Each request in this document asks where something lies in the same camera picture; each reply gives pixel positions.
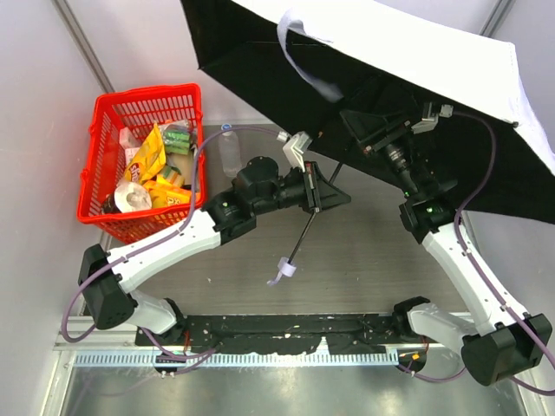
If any orange snack package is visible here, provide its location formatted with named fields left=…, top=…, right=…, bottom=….
left=143, top=180, right=193, bottom=209

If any green sponge pack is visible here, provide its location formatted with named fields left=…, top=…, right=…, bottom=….
left=161, top=124, right=191, bottom=155

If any white small box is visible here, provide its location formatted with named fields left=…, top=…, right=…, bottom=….
left=119, top=127, right=141, bottom=165

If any lavender folding umbrella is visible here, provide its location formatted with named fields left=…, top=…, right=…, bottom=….
left=180, top=0, right=555, bottom=288

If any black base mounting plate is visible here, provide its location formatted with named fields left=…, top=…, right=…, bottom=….
left=134, top=314, right=430, bottom=355

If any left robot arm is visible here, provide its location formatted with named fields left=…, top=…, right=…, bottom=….
left=79, top=157, right=350, bottom=336

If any red plastic basket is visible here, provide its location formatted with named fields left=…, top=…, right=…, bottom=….
left=76, top=83, right=204, bottom=244

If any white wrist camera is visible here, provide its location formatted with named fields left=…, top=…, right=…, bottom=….
left=411, top=102, right=454, bottom=134
left=277, top=131, right=312, bottom=172

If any clear plastic water bottle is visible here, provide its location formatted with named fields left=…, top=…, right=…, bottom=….
left=218, top=124, right=242, bottom=178

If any yellow chips bag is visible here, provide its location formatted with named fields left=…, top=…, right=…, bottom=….
left=122, top=123, right=166, bottom=185

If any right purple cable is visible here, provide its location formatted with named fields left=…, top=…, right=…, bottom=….
left=398, top=111, right=555, bottom=396

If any white slotted cable duct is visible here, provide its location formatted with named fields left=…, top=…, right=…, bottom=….
left=74, top=349, right=399, bottom=372

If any white tape roll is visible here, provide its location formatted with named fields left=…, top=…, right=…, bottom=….
left=114, top=180, right=152, bottom=213

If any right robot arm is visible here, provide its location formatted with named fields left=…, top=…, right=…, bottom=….
left=341, top=106, right=554, bottom=386

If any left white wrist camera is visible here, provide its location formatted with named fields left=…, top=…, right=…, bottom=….
left=277, top=131, right=312, bottom=172

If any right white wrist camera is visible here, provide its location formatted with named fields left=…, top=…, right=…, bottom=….
left=411, top=102, right=454, bottom=134

